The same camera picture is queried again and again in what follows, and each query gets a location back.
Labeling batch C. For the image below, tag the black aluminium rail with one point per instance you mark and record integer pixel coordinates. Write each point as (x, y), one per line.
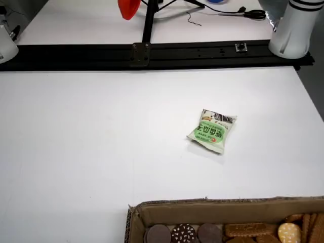
(76, 57)

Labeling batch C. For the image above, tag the round orange brown biscuit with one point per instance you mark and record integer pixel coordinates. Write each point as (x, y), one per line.
(293, 217)

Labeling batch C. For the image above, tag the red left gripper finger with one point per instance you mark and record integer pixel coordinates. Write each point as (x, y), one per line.
(129, 8)

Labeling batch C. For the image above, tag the plain dark chocolate cookie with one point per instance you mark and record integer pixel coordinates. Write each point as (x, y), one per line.
(157, 234)
(209, 233)

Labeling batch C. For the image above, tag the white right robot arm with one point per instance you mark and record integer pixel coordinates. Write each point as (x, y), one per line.
(6, 48)

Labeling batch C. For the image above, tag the brown cardboard box bin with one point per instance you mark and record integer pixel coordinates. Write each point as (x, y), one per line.
(202, 210)

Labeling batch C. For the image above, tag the green white snack packet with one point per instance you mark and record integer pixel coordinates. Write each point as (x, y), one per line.
(210, 131)

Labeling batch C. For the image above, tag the blue tape roll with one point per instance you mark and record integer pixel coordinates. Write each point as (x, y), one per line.
(217, 1)

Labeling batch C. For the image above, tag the black bracket plate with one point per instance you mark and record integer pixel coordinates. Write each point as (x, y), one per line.
(139, 55)

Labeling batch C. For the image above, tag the sprinkled chocolate cookie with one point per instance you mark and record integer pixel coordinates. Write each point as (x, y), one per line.
(183, 233)

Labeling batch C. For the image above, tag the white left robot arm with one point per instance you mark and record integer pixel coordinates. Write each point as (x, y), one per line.
(291, 30)

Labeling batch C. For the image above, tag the round yellow speckled cracker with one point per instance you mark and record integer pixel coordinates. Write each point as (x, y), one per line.
(288, 233)

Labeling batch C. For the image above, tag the ridged long brown biscuit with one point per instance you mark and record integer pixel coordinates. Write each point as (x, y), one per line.
(306, 227)
(313, 222)
(320, 227)

